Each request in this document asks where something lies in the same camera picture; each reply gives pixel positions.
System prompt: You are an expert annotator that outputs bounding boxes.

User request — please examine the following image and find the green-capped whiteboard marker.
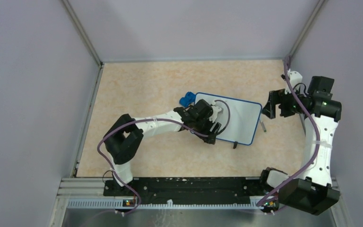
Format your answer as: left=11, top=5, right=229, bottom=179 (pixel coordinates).
left=259, top=119, right=267, bottom=132

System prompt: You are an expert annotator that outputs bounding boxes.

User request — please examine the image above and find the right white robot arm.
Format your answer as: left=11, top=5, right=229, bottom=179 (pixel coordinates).
left=257, top=76, right=342, bottom=216

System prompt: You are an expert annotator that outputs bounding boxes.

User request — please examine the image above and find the aluminium frame rail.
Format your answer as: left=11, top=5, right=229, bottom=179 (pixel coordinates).
left=50, top=177, right=352, bottom=227

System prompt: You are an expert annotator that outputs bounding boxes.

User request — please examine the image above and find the blue-framed whiteboard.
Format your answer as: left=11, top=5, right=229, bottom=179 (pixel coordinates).
left=195, top=92, right=262, bottom=146

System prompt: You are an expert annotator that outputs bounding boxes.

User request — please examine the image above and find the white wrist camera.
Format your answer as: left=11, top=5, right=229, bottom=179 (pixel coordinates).
left=285, top=70, right=303, bottom=87
left=211, top=105, right=223, bottom=115

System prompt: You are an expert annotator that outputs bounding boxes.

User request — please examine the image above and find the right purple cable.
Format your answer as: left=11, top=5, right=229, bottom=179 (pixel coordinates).
left=256, top=54, right=321, bottom=215

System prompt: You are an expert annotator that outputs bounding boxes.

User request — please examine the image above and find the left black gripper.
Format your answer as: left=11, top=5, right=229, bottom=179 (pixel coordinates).
left=191, top=114, right=221, bottom=144

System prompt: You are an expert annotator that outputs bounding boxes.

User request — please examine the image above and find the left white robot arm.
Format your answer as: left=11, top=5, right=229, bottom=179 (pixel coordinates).
left=100, top=99, right=226, bottom=195

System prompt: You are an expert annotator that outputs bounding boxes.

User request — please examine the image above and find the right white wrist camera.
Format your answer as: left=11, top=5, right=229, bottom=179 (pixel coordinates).
left=285, top=70, right=303, bottom=87

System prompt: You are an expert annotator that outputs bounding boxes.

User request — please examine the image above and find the blue toy car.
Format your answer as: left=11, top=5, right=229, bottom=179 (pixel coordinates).
left=179, top=91, right=196, bottom=107

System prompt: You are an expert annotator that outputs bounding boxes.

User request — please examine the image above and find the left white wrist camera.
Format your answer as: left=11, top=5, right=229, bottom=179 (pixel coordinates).
left=211, top=105, right=223, bottom=115

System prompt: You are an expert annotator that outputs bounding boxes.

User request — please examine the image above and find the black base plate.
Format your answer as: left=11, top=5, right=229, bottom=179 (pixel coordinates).
left=104, top=177, right=273, bottom=196

